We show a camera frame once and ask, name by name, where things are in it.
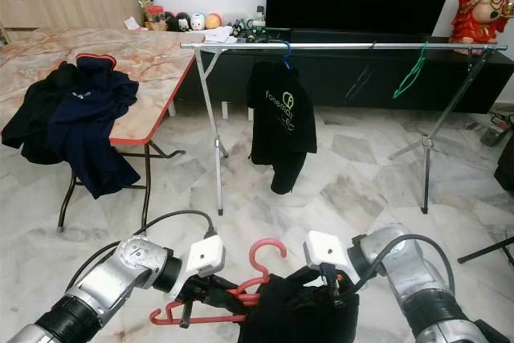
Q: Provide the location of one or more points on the black cloth garment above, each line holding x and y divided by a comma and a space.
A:
297, 319
36, 118

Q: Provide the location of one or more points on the red plastic clothes hanger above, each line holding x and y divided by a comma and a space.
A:
269, 241

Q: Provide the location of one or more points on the navy garment with red collar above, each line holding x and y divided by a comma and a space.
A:
92, 134

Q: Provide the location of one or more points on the black clothes hanger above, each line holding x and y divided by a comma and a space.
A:
361, 90

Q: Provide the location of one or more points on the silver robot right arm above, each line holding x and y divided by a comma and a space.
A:
409, 279

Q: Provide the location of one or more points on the green clothes hanger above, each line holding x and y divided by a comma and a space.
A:
409, 84

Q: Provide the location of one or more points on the blue clothes hanger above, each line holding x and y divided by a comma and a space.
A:
286, 55

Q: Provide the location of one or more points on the black metal stand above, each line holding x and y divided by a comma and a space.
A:
486, 251

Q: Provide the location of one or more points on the black t-shirt with logo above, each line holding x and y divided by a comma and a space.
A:
281, 134

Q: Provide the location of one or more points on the black low tv console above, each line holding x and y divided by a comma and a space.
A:
329, 90

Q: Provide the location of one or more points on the dark brown sofa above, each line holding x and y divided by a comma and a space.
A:
506, 165

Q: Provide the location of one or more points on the marble-pattern folding table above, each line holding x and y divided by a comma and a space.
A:
165, 78

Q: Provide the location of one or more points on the grey power strip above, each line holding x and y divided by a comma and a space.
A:
494, 130

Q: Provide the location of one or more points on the silver metal clothes rack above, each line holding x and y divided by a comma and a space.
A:
337, 46

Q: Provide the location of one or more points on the stack of white papers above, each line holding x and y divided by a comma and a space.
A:
221, 34

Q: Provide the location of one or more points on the white round toy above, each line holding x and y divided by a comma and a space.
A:
197, 22

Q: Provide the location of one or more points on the black plush toy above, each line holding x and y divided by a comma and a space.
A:
181, 22

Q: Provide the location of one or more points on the orange round toy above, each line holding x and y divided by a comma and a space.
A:
213, 21

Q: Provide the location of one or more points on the pink tissue pack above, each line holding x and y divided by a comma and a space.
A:
132, 26

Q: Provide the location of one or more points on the red-lidded jar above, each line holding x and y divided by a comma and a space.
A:
155, 20

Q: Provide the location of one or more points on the clear plastic bottle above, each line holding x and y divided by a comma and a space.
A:
259, 18

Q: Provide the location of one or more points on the red laughing buddha statue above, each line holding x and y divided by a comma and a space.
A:
478, 18

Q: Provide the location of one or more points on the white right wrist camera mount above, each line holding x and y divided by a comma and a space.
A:
328, 248

